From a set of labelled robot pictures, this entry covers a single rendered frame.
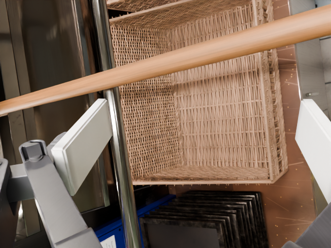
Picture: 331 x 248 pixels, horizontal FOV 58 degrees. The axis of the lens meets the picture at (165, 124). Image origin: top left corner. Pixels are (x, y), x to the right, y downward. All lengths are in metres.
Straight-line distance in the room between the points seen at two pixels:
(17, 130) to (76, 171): 0.69
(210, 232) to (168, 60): 0.55
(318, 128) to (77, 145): 0.13
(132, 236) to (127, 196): 0.07
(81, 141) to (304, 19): 0.26
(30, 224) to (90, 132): 0.71
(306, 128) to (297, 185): 0.84
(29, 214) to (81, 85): 0.44
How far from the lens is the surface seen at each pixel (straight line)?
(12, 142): 0.85
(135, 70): 0.45
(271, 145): 0.87
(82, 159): 0.18
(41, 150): 0.16
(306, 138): 0.20
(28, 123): 0.87
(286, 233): 1.10
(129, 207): 0.56
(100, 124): 0.20
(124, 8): 1.12
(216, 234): 0.84
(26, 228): 0.88
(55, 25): 0.98
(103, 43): 0.56
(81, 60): 0.97
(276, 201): 1.07
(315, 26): 0.35
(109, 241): 1.01
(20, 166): 0.17
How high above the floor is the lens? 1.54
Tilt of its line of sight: 53 degrees down
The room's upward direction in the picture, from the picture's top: 100 degrees counter-clockwise
